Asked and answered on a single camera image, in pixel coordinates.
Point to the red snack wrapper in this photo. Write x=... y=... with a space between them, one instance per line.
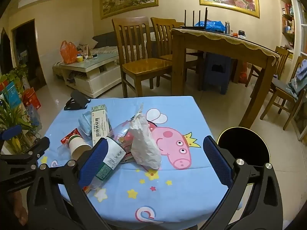
x=72 y=134

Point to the person's left hand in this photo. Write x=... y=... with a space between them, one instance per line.
x=18 y=208

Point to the orange plastic bag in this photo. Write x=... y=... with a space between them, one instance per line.
x=68 y=52

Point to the wooden dining table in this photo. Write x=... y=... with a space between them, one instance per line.
x=215 y=45

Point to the wall shelf with goods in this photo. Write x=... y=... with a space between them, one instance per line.
x=287 y=21

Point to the dark grey sofa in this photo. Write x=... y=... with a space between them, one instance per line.
x=105 y=39

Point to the pile of clothes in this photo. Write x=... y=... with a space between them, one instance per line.
x=301 y=74

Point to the wooden slat-back chair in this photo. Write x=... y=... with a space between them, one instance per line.
x=280 y=95
x=141 y=68
x=163 y=33
x=281 y=57

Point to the yellow cup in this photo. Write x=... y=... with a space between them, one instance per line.
x=79 y=59

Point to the blue printed carton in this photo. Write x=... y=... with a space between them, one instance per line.
x=33 y=115

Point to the white tissue paper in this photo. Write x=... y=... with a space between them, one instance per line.
x=144 y=146

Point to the black phone stand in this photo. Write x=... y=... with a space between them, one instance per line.
x=76 y=98

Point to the small standing card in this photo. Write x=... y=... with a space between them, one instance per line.
x=84 y=49

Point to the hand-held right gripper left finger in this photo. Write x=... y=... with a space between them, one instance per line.
x=99 y=157

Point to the white paper cup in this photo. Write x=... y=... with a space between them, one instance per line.
x=78 y=145

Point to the clear plastic bottle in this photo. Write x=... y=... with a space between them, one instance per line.
x=115 y=153

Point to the blue plastic bag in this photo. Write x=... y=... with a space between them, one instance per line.
x=211 y=25

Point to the white glass-top coffee table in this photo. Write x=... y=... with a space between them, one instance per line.
x=91 y=83

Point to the red bag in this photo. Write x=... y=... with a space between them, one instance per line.
x=242 y=74

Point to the blue face mask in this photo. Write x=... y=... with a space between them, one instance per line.
x=85 y=123

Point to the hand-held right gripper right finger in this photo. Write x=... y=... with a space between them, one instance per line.
x=217 y=160

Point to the metal water bottle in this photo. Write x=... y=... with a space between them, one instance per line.
x=227 y=27

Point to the green bamboo plant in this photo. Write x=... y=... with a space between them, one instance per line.
x=9 y=115

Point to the blue plastic stool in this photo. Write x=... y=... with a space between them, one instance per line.
x=217 y=76

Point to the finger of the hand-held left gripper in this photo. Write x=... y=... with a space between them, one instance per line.
x=10 y=132
x=36 y=147

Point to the green foil snack bar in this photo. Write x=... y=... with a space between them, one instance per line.
x=100 y=124

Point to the blue cartoon printed tablecloth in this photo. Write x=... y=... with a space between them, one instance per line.
x=168 y=184

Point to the red gift box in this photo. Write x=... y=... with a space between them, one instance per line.
x=31 y=98

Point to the black round trash bin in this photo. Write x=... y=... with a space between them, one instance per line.
x=242 y=146

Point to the blue gift box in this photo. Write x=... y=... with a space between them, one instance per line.
x=10 y=93

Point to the black antenna router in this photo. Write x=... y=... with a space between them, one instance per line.
x=194 y=26

